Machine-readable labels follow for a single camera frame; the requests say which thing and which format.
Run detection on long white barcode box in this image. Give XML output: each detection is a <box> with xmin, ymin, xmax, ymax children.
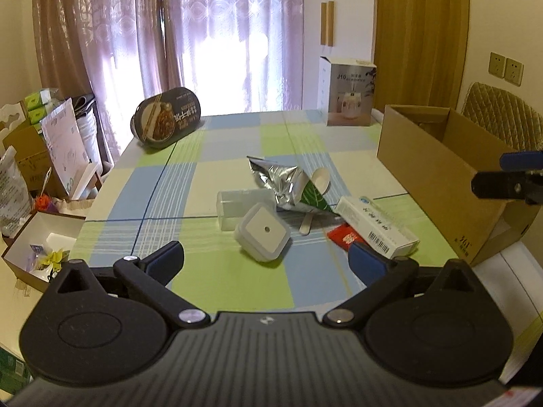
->
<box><xmin>335</xmin><ymin>196</ymin><xmax>420</xmax><ymax>259</ymax></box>

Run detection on silver green foil pouch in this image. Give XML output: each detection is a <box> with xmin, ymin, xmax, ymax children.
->
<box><xmin>248</xmin><ymin>157</ymin><xmax>333</xmax><ymax>214</ymax></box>

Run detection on quilted beige chair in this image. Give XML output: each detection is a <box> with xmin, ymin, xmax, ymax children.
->
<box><xmin>461</xmin><ymin>82</ymin><xmax>542</xmax><ymax>152</ymax></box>

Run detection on red packet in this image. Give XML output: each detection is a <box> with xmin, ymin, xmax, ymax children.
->
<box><xmin>327</xmin><ymin>223</ymin><xmax>362</xmax><ymax>251</ymax></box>

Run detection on brown cardboard box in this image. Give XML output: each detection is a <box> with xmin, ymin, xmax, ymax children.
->
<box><xmin>377</xmin><ymin>105</ymin><xmax>539</xmax><ymax>266</ymax></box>

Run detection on clear plastic box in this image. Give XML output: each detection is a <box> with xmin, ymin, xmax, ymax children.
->
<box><xmin>216</xmin><ymin>188</ymin><xmax>276</xmax><ymax>232</ymax></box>

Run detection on open white tray box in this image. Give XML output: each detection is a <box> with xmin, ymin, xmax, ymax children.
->
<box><xmin>2</xmin><ymin>212</ymin><xmax>85</xmax><ymax>292</ymax></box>

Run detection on checked tablecloth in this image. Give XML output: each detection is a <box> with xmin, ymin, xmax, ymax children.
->
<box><xmin>72</xmin><ymin>110</ymin><xmax>455</xmax><ymax>314</ymax></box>

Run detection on white square night light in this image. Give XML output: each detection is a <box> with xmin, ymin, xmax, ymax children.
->
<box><xmin>234</xmin><ymin>203</ymin><xmax>291</xmax><ymax>263</ymax></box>

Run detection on white crumpled plastic bag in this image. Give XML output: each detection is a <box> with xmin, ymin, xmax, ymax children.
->
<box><xmin>0</xmin><ymin>146</ymin><xmax>34</xmax><ymax>238</ymax></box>

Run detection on black oval food container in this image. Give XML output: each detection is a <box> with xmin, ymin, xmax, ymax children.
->
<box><xmin>130</xmin><ymin>87</ymin><xmax>201</xmax><ymax>150</ymax></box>

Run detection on white printed paper bag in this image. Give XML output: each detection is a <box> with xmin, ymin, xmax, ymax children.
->
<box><xmin>40</xmin><ymin>98</ymin><xmax>89</xmax><ymax>198</ymax></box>

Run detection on brown drape curtain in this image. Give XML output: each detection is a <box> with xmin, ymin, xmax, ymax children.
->
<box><xmin>373</xmin><ymin>0</ymin><xmax>470</xmax><ymax>110</ymax></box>

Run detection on white humidifier box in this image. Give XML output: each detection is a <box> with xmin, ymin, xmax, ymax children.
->
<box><xmin>318</xmin><ymin>56</ymin><xmax>377</xmax><ymax>127</ymax></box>

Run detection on sheer pink curtain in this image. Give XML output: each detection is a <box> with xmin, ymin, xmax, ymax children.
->
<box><xmin>32</xmin><ymin>0</ymin><xmax>304</xmax><ymax>159</ymax></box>

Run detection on right wall socket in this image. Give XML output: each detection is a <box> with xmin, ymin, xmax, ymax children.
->
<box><xmin>504</xmin><ymin>58</ymin><xmax>524</xmax><ymax>86</ymax></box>

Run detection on wall socket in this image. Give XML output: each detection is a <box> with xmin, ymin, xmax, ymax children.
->
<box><xmin>488</xmin><ymin>53</ymin><xmax>506</xmax><ymax>79</ymax></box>
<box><xmin>504</xmin><ymin>58</ymin><xmax>524</xmax><ymax>86</ymax></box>

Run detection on left wall socket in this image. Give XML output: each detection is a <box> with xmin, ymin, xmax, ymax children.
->
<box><xmin>488</xmin><ymin>53</ymin><xmax>506</xmax><ymax>79</ymax></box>

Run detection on wooden door handle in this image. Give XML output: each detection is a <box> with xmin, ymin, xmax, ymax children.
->
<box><xmin>319</xmin><ymin>1</ymin><xmax>335</xmax><ymax>47</ymax></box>

